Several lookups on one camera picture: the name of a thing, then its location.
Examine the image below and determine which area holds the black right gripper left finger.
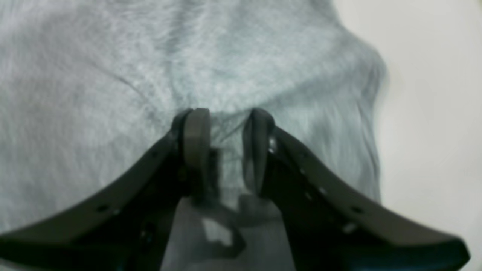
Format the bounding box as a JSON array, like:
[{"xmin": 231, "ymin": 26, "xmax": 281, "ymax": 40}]
[{"xmin": 1, "ymin": 108, "xmax": 212, "ymax": 271}]

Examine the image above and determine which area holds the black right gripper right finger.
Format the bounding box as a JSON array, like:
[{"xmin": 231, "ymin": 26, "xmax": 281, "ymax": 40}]
[{"xmin": 243, "ymin": 108, "xmax": 471, "ymax": 271}]

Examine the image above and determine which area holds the grey T-shirt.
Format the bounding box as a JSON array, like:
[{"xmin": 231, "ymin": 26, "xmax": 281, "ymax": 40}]
[{"xmin": 0, "ymin": 0, "xmax": 388, "ymax": 271}]

